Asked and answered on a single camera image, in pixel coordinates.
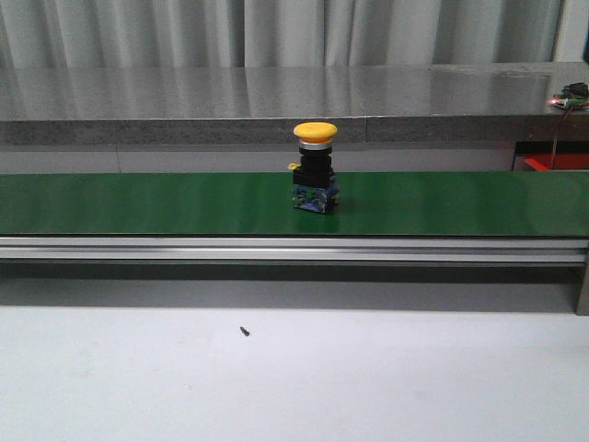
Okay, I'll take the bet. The green conveyor belt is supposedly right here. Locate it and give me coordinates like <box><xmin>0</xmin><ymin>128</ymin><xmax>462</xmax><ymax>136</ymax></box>
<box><xmin>1</xmin><ymin>171</ymin><xmax>588</xmax><ymax>237</ymax></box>

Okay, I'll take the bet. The grey stone counter shelf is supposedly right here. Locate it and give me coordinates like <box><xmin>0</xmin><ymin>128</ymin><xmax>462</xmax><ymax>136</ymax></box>
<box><xmin>1</xmin><ymin>63</ymin><xmax>588</xmax><ymax>146</ymax></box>

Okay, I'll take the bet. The red plastic tray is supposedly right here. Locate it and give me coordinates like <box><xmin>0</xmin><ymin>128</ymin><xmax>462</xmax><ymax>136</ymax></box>
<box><xmin>519</xmin><ymin>154</ymin><xmax>589</xmax><ymax>171</ymax></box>

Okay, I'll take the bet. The small green circuit board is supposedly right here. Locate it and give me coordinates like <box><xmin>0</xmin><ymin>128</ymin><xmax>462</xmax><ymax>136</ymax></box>
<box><xmin>548</xmin><ymin>94</ymin><xmax>588</xmax><ymax>111</ymax></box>

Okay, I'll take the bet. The grey white curtain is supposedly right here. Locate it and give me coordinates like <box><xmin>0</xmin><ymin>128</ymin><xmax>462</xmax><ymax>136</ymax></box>
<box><xmin>0</xmin><ymin>0</ymin><xmax>589</xmax><ymax>70</ymax></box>

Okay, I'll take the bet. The aluminium conveyor frame rail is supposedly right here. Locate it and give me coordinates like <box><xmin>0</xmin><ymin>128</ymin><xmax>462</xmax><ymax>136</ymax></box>
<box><xmin>1</xmin><ymin>235</ymin><xmax>588</xmax><ymax>315</ymax></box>

